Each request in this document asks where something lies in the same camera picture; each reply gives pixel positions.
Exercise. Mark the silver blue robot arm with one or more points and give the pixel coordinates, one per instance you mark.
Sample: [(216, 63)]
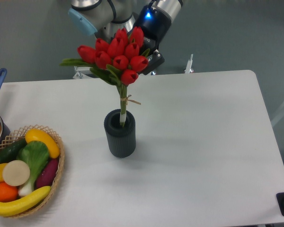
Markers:
[(102, 18)]

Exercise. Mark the red tulip bouquet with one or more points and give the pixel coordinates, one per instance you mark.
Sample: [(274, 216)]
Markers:
[(117, 63)]

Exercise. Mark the dark grey ribbed vase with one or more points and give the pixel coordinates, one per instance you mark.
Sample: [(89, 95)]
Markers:
[(121, 140)]

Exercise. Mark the green bok choy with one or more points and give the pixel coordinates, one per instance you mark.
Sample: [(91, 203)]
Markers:
[(35, 154)]

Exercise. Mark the orange fruit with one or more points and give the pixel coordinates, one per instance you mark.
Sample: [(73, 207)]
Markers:
[(8, 193)]

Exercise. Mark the beige round disc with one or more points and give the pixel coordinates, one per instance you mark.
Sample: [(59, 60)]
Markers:
[(16, 173)]

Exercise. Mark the green cucumber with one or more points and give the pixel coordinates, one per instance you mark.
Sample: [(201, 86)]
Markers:
[(11, 151)]

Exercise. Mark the purple sweet potato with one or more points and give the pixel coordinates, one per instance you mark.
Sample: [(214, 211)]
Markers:
[(48, 174)]

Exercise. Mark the woven wicker basket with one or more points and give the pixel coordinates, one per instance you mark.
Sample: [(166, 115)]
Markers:
[(19, 134)]

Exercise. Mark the yellow banana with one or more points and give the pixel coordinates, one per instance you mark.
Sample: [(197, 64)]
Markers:
[(23, 204)]

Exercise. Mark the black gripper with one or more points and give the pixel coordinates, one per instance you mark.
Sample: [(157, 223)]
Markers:
[(154, 24)]

